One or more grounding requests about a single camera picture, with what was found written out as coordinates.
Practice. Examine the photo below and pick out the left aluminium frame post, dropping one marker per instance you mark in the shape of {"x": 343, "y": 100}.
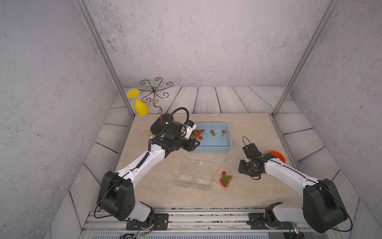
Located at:
{"x": 89, "y": 22}

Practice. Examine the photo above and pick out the aluminium frame post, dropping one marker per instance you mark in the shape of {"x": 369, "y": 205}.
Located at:
{"x": 326, "y": 17}
{"x": 89, "y": 22}

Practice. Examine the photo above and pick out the orange plastic bowl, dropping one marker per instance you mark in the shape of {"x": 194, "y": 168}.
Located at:
{"x": 278, "y": 155}

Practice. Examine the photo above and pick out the light blue plastic basket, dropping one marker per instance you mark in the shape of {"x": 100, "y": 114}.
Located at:
{"x": 214, "y": 144}

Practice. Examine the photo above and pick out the red strawberry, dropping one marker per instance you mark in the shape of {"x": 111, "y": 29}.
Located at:
{"x": 225, "y": 179}

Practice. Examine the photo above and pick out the bronze wire glass rack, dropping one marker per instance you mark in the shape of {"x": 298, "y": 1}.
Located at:
{"x": 157, "y": 91}

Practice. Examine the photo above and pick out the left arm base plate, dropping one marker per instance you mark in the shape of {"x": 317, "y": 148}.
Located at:
{"x": 156, "y": 222}

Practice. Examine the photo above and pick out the strawberry cluster right basket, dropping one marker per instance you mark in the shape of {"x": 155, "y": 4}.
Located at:
{"x": 218, "y": 133}

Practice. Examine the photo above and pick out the strawberry cluster basket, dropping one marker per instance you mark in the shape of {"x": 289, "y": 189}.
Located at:
{"x": 198, "y": 134}
{"x": 218, "y": 133}

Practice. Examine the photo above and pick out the strawberry cluster left basket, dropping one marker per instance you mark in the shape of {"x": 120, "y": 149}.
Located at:
{"x": 198, "y": 134}

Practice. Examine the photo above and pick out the clear clamshell container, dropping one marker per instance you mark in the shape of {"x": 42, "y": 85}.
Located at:
{"x": 204, "y": 175}
{"x": 187, "y": 172}
{"x": 229, "y": 164}

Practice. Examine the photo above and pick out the aluminium mounting rail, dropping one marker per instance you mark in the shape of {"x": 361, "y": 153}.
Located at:
{"x": 200, "y": 223}

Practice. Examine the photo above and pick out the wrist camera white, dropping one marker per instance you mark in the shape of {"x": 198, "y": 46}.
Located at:
{"x": 251, "y": 151}
{"x": 189, "y": 126}

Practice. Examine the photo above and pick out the right aluminium frame post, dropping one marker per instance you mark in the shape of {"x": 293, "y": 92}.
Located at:
{"x": 326, "y": 17}

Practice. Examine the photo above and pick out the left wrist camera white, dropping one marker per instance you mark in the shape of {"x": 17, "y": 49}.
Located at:
{"x": 189, "y": 126}

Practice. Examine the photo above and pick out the yellow plastic wine glass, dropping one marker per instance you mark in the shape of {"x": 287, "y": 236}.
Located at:
{"x": 140, "y": 107}

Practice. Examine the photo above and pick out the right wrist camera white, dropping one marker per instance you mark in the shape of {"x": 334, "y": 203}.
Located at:
{"x": 251, "y": 151}

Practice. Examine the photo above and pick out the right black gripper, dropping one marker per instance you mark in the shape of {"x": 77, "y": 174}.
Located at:
{"x": 241, "y": 170}

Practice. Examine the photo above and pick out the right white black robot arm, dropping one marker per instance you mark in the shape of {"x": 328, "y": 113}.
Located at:
{"x": 322, "y": 207}

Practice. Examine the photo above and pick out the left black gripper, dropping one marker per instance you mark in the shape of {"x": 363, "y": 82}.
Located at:
{"x": 190, "y": 146}

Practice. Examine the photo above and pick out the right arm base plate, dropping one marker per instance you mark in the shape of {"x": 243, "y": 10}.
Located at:
{"x": 264, "y": 221}

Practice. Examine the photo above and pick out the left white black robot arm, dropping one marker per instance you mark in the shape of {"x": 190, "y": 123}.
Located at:
{"x": 116, "y": 195}

